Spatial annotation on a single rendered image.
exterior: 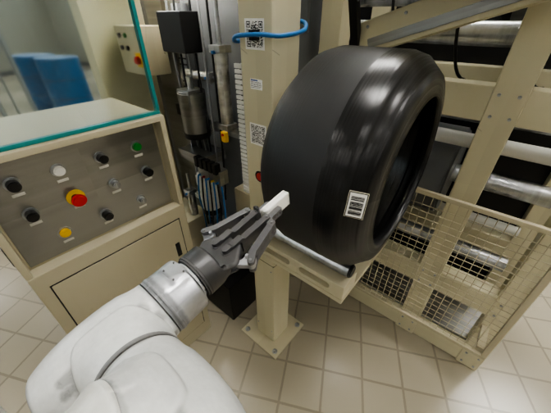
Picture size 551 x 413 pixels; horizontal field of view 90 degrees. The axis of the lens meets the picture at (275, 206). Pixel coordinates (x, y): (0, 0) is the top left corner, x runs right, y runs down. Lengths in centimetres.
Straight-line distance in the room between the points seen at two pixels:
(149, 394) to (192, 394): 3
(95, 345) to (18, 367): 182
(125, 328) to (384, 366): 157
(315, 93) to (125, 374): 58
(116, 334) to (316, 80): 59
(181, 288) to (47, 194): 73
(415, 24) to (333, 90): 51
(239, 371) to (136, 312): 135
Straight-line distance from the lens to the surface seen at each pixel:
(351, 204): 59
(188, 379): 30
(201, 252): 44
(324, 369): 173
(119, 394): 29
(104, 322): 40
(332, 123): 60
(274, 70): 88
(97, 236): 118
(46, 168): 104
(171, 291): 41
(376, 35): 115
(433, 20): 109
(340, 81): 66
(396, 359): 186
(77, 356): 40
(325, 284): 96
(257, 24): 90
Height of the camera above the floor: 155
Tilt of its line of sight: 34 degrees down
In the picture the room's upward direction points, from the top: straight up
